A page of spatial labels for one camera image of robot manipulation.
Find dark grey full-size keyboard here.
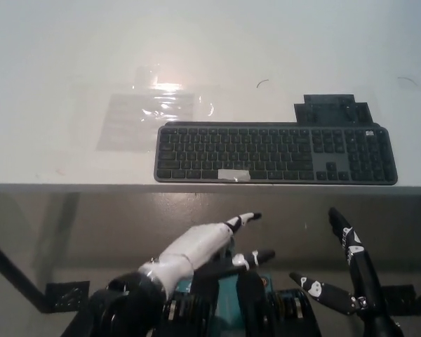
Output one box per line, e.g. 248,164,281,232
153,120,399,185

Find black robot legs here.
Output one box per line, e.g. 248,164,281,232
173,272,274,333

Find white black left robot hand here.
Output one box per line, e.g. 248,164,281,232
149,211,277,286

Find white tape strip on spacebar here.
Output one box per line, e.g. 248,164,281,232
218,168,251,183

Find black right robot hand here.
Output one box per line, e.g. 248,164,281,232
288,206,383,317

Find clear plastic sheet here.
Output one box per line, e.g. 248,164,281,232
96,65,222,152

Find black slanted table leg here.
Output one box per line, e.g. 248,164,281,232
0,232,55,315

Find black stepped flat plate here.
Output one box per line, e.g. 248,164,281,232
293,94,373,125

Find black ribbed robot body block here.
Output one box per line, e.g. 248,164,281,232
236,270,319,337
153,272,221,337

